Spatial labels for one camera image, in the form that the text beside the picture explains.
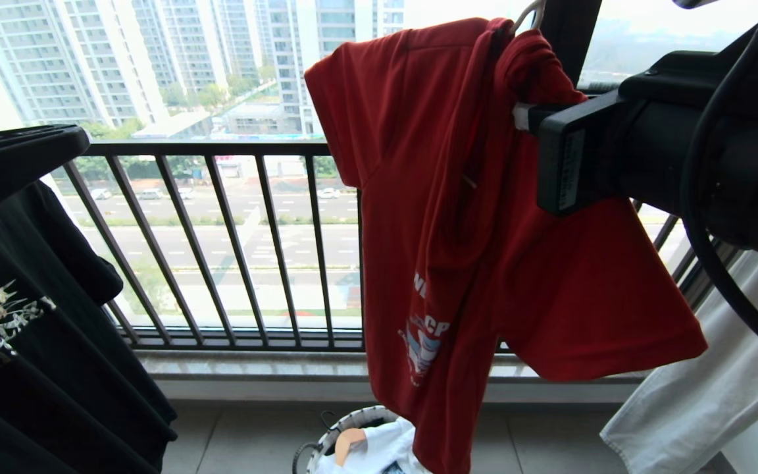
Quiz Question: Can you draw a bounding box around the dark window post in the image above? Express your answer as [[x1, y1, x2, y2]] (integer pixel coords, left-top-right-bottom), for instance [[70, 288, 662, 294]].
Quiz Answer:
[[540, 0, 604, 88]]

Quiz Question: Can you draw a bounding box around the stone window sill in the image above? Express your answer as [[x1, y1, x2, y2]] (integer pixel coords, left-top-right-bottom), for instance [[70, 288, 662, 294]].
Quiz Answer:
[[134, 350, 646, 404]]

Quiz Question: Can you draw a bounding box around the red printed t-shirt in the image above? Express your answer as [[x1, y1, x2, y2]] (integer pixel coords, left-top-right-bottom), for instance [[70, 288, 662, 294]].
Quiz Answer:
[[304, 18, 709, 474]]

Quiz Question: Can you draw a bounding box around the black printed t-shirt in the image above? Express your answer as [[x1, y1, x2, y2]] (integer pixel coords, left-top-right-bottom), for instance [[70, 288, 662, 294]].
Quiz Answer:
[[0, 180, 180, 474]]

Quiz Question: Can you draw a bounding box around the black balcony railing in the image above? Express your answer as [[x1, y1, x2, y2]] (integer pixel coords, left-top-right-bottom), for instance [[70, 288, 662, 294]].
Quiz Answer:
[[50, 82, 743, 354]]

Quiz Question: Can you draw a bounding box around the black ribbed plastic wedge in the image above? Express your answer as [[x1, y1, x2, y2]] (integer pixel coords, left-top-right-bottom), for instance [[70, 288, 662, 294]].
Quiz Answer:
[[0, 124, 91, 228]]

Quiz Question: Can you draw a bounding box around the white woven laundry basket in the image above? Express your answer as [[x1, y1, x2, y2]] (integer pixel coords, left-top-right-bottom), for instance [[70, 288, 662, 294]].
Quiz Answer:
[[291, 405, 434, 474]]

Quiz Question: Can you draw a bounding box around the wooden clothes hanger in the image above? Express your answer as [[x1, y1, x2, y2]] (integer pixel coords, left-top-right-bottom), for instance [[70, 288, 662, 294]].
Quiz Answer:
[[334, 427, 368, 465]]

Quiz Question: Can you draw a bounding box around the white clothes hanger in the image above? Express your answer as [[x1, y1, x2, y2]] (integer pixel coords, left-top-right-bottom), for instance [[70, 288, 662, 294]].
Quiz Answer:
[[513, 0, 548, 35]]

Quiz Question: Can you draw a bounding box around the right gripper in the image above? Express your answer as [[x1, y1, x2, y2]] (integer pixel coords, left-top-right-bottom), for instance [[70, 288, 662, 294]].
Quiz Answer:
[[513, 88, 697, 217]]

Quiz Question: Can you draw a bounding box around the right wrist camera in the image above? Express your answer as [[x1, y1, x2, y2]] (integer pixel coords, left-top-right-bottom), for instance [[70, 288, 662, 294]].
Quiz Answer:
[[618, 26, 758, 101]]

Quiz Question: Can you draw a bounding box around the white hanging garment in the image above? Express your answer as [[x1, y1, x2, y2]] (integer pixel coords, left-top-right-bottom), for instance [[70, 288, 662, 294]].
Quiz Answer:
[[599, 250, 758, 474]]

